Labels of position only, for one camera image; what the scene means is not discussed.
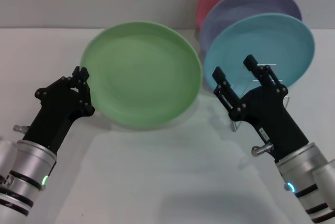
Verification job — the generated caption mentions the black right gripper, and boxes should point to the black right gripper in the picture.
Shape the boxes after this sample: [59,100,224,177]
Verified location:
[211,53,310,164]

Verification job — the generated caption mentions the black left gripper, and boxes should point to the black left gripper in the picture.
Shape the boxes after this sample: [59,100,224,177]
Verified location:
[22,65,95,154]

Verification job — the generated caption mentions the green round plate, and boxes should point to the green round plate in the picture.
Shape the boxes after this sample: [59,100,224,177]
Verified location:
[80,20,203,132]

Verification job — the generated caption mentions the light blue round plate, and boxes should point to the light blue round plate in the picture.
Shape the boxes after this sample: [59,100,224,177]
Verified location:
[203,12,316,96]

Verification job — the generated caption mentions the purple round plate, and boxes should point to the purple round plate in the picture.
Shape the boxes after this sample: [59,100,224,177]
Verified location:
[198,0,303,52]

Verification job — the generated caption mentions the silver wire plate rack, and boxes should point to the silver wire plate rack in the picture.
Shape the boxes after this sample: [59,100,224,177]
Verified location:
[231,63,291,132]

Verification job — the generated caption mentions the right arm cable with plug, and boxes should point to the right arm cable with plug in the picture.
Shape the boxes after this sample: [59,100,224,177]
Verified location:
[251,142,273,156]

